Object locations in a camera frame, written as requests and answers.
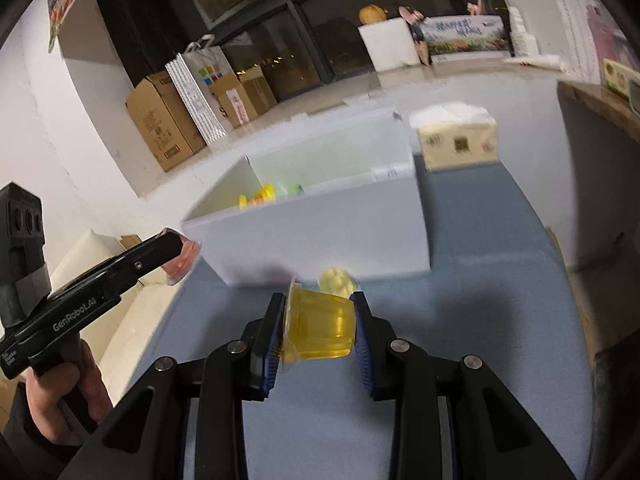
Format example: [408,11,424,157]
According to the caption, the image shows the white paper roll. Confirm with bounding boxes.
[502,54,566,70]

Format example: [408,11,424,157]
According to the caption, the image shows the pink jelly cup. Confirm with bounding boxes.
[162,228,203,286]

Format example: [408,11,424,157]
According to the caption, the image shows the large brown cardboard box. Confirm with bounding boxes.
[125,71,207,173]

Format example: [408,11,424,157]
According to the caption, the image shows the pale wall poster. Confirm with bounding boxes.
[585,0,636,81]

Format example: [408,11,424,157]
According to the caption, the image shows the person's left hand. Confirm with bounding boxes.
[25,340,114,444]

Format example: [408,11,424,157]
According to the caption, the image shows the yellow jelly cup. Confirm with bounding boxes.
[280,277,358,373]

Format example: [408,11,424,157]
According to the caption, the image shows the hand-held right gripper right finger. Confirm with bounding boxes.
[349,290,576,480]

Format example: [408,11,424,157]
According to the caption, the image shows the person's left forearm dark sleeve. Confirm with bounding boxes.
[0,385,66,480]

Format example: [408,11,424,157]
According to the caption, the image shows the white foam pieces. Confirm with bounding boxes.
[510,5,541,56]

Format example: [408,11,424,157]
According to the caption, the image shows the grey-blue tablecloth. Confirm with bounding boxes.
[100,160,601,480]

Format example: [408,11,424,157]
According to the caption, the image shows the wooden counter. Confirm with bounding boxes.
[557,80,640,276]

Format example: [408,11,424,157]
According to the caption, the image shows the pale jelly cup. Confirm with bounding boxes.
[319,267,361,298]

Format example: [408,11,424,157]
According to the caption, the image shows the open brown cardboard box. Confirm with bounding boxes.
[209,66,279,128]

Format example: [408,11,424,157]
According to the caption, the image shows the landscape printed box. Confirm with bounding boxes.
[420,15,511,56]

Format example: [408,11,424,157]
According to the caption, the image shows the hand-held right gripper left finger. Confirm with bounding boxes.
[57,292,289,480]

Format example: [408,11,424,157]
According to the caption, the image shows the dotted white paper bag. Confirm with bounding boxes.
[165,35,240,143]

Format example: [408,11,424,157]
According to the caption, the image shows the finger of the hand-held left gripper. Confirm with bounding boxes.
[99,232,185,294]

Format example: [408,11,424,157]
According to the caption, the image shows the beige tissue pack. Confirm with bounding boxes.
[409,102,500,173]

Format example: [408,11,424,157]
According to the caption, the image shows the white cardboard box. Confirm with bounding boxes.
[181,108,432,288]

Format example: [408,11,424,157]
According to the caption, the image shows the white foam box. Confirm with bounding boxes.
[358,17,422,72]

